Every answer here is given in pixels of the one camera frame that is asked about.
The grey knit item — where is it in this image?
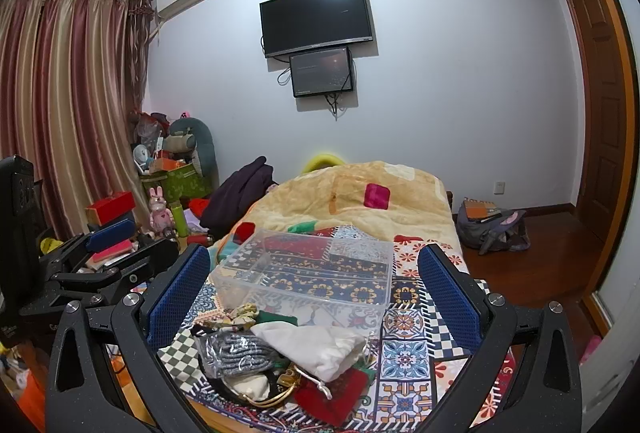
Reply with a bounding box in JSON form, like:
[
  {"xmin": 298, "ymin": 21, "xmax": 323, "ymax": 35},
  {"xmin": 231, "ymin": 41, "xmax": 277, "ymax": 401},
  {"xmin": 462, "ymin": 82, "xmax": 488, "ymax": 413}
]
[{"xmin": 193, "ymin": 330, "xmax": 283, "ymax": 380}]

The green yellow sponge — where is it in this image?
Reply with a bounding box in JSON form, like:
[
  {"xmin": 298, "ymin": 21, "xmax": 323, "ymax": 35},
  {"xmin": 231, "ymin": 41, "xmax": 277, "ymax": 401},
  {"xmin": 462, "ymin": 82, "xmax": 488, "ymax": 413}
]
[{"xmin": 255, "ymin": 311, "xmax": 298, "ymax": 326}]

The red drawstring pouch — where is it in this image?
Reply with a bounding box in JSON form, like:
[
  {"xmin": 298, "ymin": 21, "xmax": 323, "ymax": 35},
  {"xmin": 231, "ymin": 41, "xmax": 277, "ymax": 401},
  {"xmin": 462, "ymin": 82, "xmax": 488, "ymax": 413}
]
[{"xmin": 293, "ymin": 368, "xmax": 370, "ymax": 427}]

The red rectangular box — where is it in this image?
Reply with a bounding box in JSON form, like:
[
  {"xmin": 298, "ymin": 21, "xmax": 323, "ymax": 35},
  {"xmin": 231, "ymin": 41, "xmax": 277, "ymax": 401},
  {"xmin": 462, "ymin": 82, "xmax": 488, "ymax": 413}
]
[{"xmin": 86, "ymin": 191, "xmax": 136, "ymax": 226}]

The pink rabbit plush toy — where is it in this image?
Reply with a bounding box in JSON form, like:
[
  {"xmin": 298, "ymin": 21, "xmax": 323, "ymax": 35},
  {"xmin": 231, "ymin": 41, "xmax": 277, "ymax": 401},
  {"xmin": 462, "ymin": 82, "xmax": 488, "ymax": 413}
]
[{"xmin": 149, "ymin": 186, "xmax": 176, "ymax": 239}]

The green cylindrical bottle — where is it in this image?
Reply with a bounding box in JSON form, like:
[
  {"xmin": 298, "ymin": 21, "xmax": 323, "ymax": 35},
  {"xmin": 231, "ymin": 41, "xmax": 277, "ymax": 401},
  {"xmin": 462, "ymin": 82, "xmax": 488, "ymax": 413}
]
[{"xmin": 169, "ymin": 201, "xmax": 190, "ymax": 238}]

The green cardboard box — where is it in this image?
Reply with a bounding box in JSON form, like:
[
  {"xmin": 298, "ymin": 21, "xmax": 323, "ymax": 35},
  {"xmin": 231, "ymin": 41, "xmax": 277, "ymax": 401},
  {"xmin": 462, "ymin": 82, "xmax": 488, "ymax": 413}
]
[{"xmin": 140, "ymin": 164, "xmax": 213, "ymax": 203}]

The patterned colourful mat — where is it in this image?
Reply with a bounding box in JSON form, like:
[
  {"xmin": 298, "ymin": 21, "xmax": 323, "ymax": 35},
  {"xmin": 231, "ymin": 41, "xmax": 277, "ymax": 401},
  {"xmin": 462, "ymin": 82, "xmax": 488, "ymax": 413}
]
[{"xmin": 156, "ymin": 224, "xmax": 519, "ymax": 431}]

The dark purple clothing pile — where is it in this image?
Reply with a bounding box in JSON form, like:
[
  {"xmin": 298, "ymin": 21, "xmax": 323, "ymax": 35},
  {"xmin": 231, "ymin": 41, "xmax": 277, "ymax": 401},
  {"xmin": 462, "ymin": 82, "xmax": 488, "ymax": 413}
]
[{"xmin": 200, "ymin": 156, "xmax": 274, "ymax": 240}]

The floral fabric scrunchie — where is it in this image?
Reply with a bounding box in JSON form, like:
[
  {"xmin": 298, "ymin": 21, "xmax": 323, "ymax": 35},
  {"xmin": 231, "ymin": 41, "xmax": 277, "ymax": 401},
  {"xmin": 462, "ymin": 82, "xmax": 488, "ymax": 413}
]
[{"xmin": 193, "ymin": 303, "xmax": 259, "ymax": 331}]

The grey green plush pillow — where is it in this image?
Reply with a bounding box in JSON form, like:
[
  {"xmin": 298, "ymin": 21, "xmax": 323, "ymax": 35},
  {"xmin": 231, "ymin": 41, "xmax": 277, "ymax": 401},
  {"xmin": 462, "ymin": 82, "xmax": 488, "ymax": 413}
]
[{"xmin": 163, "ymin": 116, "xmax": 217, "ymax": 182}]

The striped red beige curtain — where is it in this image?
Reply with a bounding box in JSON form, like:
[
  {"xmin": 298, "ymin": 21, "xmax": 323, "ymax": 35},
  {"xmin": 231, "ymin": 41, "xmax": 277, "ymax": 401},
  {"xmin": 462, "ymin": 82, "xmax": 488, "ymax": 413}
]
[{"xmin": 1, "ymin": 0, "xmax": 154, "ymax": 238}]

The grey backpack with books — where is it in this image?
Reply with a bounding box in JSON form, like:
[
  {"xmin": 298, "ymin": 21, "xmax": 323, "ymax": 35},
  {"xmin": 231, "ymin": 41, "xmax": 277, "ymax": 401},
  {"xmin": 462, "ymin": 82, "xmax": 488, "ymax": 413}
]
[{"xmin": 456, "ymin": 198, "xmax": 530, "ymax": 255}]

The clear plastic storage box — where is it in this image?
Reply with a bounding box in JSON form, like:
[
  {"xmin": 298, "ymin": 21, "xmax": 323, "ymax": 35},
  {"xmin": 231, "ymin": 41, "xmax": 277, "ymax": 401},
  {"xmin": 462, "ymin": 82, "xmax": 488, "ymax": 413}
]
[{"xmin": 209, "ymin": 229, "xmax": 394, "ymax": 337}]

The yellow plastic chair back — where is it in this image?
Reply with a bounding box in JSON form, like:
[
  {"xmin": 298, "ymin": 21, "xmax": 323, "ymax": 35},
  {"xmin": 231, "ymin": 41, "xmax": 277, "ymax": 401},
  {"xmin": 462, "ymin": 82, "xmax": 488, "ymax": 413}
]
[{"xmin": 302, "ymin": 153, "xmax": 345, "ymax": 174}]

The beige patchwork fleece blanket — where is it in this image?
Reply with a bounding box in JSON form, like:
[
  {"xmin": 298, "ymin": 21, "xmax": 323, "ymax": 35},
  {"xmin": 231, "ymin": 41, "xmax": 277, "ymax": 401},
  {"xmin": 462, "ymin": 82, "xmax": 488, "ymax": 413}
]
[{"xmin": 240, "ymin": 161, "xmax": 468, "ymax": 271}]

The brown wooden door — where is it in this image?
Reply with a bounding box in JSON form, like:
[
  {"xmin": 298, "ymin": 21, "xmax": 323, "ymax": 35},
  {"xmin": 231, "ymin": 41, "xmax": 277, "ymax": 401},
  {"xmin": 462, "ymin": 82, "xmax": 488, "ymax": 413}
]
[{"xmin": 567, "ymin": 0, "xmax": 638, "ymax": 295}]

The white drawstring pouch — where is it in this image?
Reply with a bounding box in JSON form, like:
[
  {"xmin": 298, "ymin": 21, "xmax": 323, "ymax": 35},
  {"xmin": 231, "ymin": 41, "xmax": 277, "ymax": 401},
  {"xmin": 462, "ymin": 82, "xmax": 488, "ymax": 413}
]
[{"xmin": 250, "ymin": 323, "xmax": 378, "ymax": 382}]

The white wall socket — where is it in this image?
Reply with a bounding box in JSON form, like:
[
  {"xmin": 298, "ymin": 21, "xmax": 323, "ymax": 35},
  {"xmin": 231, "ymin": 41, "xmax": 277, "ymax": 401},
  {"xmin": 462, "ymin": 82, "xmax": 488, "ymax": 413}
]
[{"xmin": 494, "ymin": 182, "xmax": 506, "ymax": 194}]

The small black wall monitor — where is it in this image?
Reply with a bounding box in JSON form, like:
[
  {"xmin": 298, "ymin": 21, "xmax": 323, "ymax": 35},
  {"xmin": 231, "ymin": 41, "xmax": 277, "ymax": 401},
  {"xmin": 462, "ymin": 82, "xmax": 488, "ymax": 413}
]
[{"xmin": 290, "ymin": 46, "xmax": 354, "ymax": 98}]

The large black wall television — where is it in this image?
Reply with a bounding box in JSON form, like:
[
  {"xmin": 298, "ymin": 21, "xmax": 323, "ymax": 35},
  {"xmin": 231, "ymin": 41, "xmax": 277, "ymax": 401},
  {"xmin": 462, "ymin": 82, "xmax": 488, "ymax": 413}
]
[{"xmin": 259, "ymin": 0, "xmax": 373, "ymax": 58}]

